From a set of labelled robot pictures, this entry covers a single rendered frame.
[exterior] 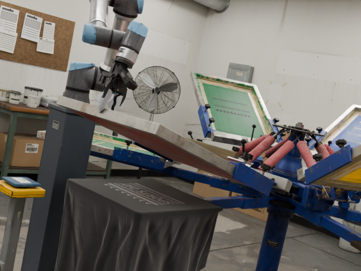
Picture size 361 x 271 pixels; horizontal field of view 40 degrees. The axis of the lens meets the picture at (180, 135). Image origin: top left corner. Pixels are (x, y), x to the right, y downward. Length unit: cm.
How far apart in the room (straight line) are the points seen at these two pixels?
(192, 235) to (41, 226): 82
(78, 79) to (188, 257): 98
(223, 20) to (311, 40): 154
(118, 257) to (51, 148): 81
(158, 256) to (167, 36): 563
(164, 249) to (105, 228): 24
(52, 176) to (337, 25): 492
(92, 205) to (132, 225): 23
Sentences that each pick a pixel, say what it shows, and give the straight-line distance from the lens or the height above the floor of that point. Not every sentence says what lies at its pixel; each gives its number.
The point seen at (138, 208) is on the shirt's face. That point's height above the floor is 95.
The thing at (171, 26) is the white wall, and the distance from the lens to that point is 734.
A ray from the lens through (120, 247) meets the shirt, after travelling 183.
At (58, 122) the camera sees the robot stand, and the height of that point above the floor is 112.
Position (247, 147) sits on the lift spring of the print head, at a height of 115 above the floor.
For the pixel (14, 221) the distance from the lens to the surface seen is 185.
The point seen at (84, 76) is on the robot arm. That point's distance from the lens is 240.
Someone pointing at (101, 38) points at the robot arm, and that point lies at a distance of 193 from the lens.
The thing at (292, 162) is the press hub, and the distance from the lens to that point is 286.
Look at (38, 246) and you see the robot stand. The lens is 252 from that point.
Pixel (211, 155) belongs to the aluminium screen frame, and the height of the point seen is 118.
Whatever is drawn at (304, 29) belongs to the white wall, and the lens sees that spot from 686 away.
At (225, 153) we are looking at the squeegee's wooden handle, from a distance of 214.
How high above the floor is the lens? 140
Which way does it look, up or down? 5 degrees down
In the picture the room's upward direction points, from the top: 12 degrees clockwise
